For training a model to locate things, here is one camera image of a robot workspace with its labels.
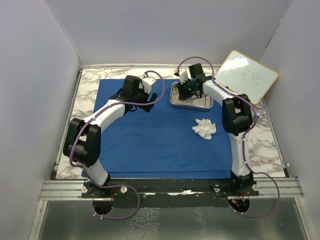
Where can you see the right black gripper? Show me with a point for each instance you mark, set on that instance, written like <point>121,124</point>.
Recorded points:
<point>183,95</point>

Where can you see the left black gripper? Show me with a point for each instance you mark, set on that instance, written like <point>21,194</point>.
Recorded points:
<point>147,108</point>

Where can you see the stainless steel instrument tray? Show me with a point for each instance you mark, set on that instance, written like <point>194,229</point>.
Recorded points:
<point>183,104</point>

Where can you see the blue surgical drape cloth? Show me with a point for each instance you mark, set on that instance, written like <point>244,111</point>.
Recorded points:
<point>162,144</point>

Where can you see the white gauze pieces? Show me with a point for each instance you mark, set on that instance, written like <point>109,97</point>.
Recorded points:
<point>204,128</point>

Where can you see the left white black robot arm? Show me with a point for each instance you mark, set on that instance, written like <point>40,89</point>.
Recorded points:
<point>82,144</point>

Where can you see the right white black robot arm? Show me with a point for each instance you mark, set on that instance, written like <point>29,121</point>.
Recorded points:
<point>236,118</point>

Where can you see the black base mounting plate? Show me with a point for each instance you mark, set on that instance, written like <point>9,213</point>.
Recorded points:
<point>127,193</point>

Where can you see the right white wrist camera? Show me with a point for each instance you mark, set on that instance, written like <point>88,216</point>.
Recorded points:
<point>183,76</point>

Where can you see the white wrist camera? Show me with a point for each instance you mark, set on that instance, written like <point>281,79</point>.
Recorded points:
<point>146,84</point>
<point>183,76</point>

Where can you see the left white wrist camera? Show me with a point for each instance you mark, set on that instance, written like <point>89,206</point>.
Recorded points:
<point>146,84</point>

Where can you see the small whiteboard with wooden frame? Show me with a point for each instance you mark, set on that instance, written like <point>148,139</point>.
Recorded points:
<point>244,75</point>

